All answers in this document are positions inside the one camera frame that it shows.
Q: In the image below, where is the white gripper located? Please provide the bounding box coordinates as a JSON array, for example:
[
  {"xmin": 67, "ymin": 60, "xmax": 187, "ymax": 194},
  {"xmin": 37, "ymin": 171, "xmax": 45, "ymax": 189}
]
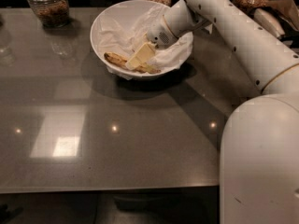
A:
[{"xmin": 125, "ymin": 0, "xmax": 200, "ymax": 70}]

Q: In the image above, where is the ripe yellow banana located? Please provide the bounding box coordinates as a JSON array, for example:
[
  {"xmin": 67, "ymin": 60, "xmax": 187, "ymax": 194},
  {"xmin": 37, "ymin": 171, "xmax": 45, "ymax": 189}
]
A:
[{"xmin": 104, "ymin": 52, "xmax": 161, "ymax": 75}]

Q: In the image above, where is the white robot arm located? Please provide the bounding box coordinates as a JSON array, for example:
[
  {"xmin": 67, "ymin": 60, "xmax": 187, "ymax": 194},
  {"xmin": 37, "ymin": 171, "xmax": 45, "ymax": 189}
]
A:
[{"xmin": 147, "ymin": 0, "xmax": 299, "ymax": 224}]

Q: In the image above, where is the white bowl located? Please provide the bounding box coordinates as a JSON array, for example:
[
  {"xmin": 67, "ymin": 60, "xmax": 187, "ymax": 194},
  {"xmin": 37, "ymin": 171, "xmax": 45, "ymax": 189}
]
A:
[{"xmin": 90, "ymin": 0, "xmax": 194, "ymax": 81}]

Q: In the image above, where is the white paper napkin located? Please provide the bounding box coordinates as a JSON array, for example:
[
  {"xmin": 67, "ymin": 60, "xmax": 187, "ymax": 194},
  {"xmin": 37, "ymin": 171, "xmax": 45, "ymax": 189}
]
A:
[{"xmin": 97, "ymin": 4, "xmax": 194, "ymax": 81}]

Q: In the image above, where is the left glass jar of grains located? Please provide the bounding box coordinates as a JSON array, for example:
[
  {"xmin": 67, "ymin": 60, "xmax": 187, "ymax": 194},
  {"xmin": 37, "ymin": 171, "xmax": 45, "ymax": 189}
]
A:
[{"xmin": 27, "ymin": 0, "xmax": 69, "ymax": 28}]

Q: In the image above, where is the brown paper bag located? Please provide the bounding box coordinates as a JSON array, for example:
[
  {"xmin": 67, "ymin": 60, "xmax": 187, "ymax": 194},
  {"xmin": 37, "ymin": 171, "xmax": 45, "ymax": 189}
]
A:
[{"xmin": 267, "ymin": 0, "xmax": 299, "ymax": 31}]

